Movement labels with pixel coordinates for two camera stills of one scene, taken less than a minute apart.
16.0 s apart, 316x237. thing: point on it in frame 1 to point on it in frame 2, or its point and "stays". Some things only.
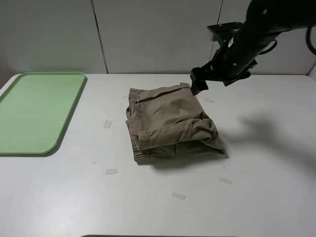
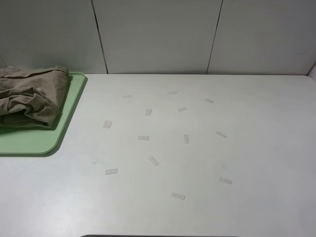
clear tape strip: x=178 y=196 stays
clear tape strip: x=209 y=100 stays
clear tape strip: x=107 y=124 stays
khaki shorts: x=167 y=123 to x=31 y=96
